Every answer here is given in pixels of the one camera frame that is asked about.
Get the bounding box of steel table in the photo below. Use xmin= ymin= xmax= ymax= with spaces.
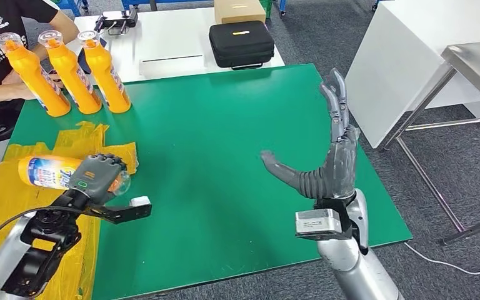
xmin=378 ymin=39 xmax=480 ymax=247

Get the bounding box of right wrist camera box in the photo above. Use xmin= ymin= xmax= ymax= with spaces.
xmin=294 ymin=208 xmax=353 ymax=242

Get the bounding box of orange bottle clear cap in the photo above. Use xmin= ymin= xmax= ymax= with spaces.
xmin=37 ymin=29 xmax=103 ymax=115
xmin=0 ymin=32 xmax=72 ymax=118
xmin=17 ymin=155 xmax=133 ymax=196
xmin=77 ymin=29 xmax=133 ymax=114

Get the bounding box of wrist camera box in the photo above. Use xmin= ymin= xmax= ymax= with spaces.
xmin=294 ymin=208 xmax=353 ymax=242
xmin=89 ymin=196 xmax=153 ymax=226

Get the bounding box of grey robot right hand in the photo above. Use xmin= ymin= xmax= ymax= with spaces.
xmin=259 ymin=68 xmax=361 ymax=201

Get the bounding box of black zippered carry case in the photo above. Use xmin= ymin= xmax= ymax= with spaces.
xmin=208 ymin=21 xmax=276 ymax=71

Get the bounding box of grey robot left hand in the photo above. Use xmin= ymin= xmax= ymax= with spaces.
xmin=67 ymin=153 xmax=128 ymax=207

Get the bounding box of yellow plastic sheet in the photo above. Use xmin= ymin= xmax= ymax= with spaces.
xmin=0 ymin=121 xmax=139 ymax=300

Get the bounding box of white floor cable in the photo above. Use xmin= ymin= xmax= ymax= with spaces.
xmin=403 ymin=227 xmax=480 ymax=276

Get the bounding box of person's right hand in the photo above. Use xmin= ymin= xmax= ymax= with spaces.
xmin=1 ymin=70 xmax=65 ymax=101

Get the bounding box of dark blue tablet cover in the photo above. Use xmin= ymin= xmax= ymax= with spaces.
xmin=77 ymin=37 xmax=108 ymax=76

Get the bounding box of green plastic crate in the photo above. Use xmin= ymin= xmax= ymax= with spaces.
xmin=258 ymin=0 xmax=274 ymax=19

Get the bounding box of blue metal rack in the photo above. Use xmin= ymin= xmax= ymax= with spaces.
xmin=121 ymin=0 xmax=288 ymax=16

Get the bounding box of blue metal cart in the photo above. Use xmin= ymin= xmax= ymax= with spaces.
xmin=57 ymin=0 xmax=90 ymax=18

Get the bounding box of black device with cables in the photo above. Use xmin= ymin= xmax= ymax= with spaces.
xmin=94 ymin=9 xmax=139 ymax=36

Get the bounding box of cardboard box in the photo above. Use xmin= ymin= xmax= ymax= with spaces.
xmin=214 ymin=0 xmax=268 ymax=25

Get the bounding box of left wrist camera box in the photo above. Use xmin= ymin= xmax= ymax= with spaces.
xmin=89 ymin=196 xmax=153 ymax=226

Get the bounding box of white table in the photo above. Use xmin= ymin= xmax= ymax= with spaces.
xmin=344 ymin=0 xmax=480 ymax=150

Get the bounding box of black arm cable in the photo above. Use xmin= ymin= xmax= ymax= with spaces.
xmin=0 ymin=206 xmax=84 ymax=270

